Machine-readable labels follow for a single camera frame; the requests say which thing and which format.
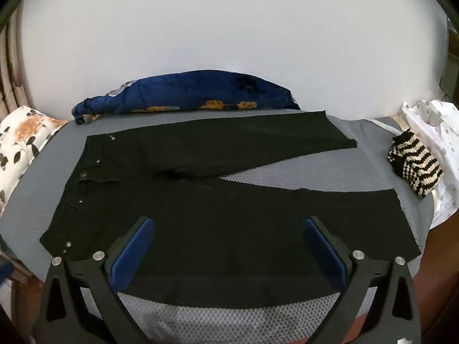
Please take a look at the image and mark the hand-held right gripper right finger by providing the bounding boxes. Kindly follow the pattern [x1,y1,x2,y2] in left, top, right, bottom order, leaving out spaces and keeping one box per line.
[302,216,422,344]

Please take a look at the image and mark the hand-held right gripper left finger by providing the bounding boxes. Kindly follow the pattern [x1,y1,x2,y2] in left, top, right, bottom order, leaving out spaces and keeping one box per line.
[34,216,158,344]

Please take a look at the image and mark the black pants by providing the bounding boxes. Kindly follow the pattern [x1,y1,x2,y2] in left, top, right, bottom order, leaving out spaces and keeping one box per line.
[39,110,421,309]

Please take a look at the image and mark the grey mesh mat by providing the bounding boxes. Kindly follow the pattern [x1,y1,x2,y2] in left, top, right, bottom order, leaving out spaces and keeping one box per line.
[0,109,436,344]

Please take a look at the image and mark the black and cream striped knit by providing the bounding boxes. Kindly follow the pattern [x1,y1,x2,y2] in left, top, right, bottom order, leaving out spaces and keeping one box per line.
[387,128,444,198]

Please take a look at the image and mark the white floral pillow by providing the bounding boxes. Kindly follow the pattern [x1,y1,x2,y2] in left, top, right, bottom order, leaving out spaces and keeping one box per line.
[0,105,68,210]

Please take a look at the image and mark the white dotted cloth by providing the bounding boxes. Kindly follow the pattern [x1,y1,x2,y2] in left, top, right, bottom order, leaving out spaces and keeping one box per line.
[401,99,459,229]

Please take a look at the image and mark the blue floral blanket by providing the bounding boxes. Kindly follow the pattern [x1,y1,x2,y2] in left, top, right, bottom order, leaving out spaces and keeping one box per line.
[72,69,301,125]

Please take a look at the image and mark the dark wooden cabinet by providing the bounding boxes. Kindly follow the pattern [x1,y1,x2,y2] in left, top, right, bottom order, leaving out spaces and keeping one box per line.
[439,14,459,103]

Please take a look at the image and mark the brown curtain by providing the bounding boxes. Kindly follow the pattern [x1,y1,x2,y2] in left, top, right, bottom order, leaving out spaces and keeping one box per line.
[0,16,26,122]

